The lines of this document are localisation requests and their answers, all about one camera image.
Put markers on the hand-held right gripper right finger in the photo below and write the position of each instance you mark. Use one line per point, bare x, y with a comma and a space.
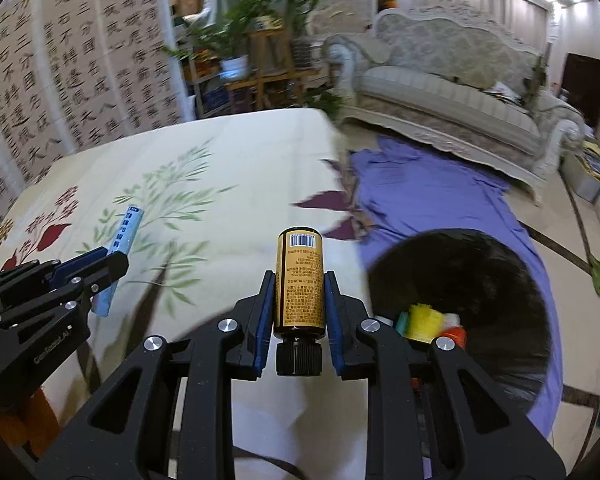
334, 320

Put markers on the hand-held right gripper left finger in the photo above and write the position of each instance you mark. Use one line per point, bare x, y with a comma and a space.
262, 320

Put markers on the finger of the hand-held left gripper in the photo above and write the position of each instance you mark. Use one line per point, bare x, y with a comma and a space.
112, 270
70, 272

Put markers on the light blue tube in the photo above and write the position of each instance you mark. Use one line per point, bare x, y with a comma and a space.
125, 232

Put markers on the brown bottle with black cap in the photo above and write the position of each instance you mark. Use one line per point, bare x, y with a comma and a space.
299, 280

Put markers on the teal white tube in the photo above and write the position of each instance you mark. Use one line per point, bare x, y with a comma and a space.
403, 324

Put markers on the orange foam net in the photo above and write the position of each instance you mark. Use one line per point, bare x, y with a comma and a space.
454, 336

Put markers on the black-lined trash bin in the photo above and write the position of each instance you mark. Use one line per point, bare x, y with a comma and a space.
480, 280

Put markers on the floral tablecloth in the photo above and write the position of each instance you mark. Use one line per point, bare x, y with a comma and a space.
205, 150

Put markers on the purple floor cloth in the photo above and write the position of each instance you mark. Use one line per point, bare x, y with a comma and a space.
430, 190

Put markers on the small leafy floor plant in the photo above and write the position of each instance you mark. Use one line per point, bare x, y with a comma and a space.
325, 100

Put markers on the low wooden plant shelf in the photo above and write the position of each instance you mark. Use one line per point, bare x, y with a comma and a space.
240, 85

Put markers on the plant in white pot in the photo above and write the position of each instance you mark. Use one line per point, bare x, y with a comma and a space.
234, 67

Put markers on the ornate grey sofa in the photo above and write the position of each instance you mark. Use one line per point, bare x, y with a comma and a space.
430, 90

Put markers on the green slipper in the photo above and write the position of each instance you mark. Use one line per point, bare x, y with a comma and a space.
596, 275

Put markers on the pile of magazines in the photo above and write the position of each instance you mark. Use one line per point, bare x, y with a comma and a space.
502, 94

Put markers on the tall wooden plant stand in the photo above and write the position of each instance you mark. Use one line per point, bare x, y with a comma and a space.
272, 37

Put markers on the small decorated pot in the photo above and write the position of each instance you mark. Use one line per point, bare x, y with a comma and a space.
266, 24

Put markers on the white storage box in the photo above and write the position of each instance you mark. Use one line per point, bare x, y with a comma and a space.
587, 175

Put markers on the toy rifle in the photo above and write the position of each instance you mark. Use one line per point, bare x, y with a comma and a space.
537, 80

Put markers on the large dark-potted plant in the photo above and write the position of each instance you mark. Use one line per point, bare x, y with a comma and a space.
300, 5

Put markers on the orange flower decoration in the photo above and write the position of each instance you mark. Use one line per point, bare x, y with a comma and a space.
389, 1

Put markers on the dark covered cabinet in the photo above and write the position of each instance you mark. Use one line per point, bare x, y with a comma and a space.
582, 90

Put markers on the grey window curtains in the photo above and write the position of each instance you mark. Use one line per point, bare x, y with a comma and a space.
480, 5

